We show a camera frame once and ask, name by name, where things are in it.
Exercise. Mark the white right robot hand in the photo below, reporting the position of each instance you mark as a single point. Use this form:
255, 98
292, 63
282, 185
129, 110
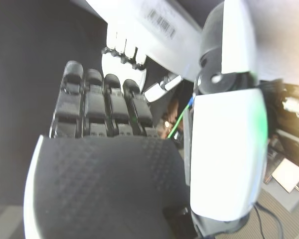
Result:
102, 186

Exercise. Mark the person in black clothes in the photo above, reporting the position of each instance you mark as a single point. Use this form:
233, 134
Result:
174, 109

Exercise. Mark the white spare robot hand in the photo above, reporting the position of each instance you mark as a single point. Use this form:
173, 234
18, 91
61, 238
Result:
295, 105

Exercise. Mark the white flat box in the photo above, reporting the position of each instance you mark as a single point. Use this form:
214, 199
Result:
287, 175

